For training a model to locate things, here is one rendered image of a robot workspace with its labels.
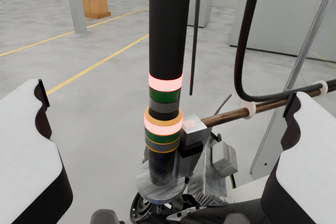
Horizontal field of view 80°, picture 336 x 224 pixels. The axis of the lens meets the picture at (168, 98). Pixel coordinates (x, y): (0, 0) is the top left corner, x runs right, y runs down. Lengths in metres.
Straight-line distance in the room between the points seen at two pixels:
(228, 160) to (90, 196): 1.52
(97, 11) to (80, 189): 6.97
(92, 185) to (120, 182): 0.25
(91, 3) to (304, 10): 6.52
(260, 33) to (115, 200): 4.92
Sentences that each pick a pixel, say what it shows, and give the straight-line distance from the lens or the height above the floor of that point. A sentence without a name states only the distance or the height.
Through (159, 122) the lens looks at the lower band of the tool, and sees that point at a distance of 0.21.
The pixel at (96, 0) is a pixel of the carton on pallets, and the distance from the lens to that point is 8.30.
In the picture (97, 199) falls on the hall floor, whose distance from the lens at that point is 2.04.
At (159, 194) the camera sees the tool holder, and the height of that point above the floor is 1.46.
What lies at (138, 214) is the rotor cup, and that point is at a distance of 0.57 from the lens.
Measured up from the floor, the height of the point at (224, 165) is 1.13.
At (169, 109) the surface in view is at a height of 1.59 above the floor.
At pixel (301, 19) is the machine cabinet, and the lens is 5.75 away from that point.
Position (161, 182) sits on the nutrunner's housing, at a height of 1.47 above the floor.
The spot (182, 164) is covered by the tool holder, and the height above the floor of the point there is 1.49.
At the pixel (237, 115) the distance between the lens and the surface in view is 0.30.
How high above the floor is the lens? 1.71
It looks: 33 degrees down
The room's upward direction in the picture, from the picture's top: 4 degrees clockwise
